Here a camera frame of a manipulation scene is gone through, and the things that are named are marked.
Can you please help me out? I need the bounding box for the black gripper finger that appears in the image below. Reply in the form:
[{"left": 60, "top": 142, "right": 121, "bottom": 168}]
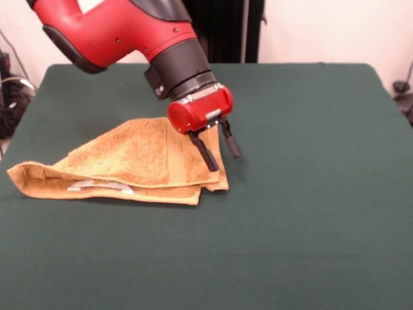
[
  {"left": 219, "top": 119, "right": 242, "bottom": 160},
  {"left": 188, "top": 129, "right": 220, "bottom": 172}
]

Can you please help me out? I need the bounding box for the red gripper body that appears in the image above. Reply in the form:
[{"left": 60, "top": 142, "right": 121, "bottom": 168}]
[{"left": 166, "top": 84, "right": 234, "bottom": 135}]

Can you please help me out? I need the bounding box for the orange terry towel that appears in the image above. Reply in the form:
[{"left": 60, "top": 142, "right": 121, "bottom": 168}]
[{"left": 6, "top": 116, "right": 230, "bottom": 207}]

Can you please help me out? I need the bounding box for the dark green table cloth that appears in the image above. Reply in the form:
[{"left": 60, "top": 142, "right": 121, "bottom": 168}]
[{"left": 0, "top": 62, "right": 413, "bottom": 310}]

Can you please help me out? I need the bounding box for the dark round stand base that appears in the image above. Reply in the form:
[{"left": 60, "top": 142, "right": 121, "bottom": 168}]
[{"left": 392, "top": 80, "right": 413, "bottom": 127}]

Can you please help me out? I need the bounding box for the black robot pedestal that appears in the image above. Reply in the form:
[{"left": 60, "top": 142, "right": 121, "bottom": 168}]
[{"left": 180, "top": 0, "right": 268, "bottom": 64}]

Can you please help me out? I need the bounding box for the black equipment with cables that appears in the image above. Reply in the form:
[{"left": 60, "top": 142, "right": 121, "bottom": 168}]
[{"left": 0, "top": 51, "right": 36, "bottom": 140}]

